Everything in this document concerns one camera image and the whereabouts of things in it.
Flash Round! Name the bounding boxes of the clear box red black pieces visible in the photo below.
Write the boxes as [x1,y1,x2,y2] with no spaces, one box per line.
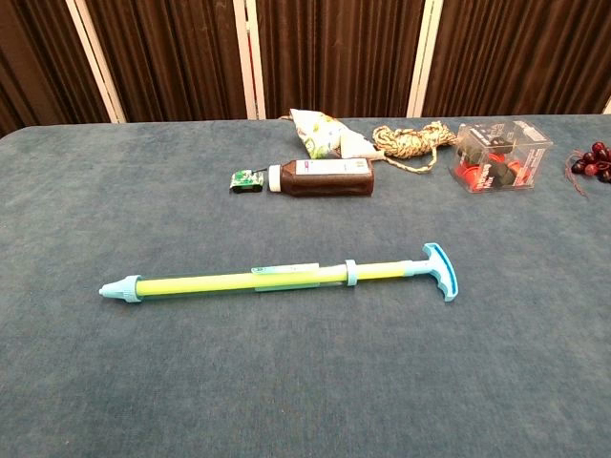
[448,118,555,194]

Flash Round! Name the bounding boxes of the clear syringe barrel blue nozzle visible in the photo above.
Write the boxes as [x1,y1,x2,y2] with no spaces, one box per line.
[98,260,358,306]

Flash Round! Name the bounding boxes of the small green toy car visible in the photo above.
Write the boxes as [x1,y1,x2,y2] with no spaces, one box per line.
[230,169,265,195]

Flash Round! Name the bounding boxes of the brown curtain screen panel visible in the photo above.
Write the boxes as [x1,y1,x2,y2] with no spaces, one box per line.
[233,0,443,120]
[66,0,266,124]
[408,0,611,118]
[0,0,126,138]

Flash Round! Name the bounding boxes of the coiled beige braided rope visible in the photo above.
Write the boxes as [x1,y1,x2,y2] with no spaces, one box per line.
[371,120,459,176]

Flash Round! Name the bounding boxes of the dark red plastic grapes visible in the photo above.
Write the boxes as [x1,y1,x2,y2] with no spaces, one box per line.
[564,141,611,198]

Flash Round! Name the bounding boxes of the white floral drawstring pouch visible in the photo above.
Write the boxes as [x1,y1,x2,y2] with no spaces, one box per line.
[279,108,386,161]

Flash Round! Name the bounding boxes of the brown bottle white cap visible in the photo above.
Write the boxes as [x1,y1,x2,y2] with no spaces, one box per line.
[265,157,376,198]

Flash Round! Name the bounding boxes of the blue velvet table cloth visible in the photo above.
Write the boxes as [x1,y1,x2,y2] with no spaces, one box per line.
[0,114,611,458]

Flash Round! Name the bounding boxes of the yellow blue water pump toy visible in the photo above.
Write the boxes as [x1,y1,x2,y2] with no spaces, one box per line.
[136,241,460,303]

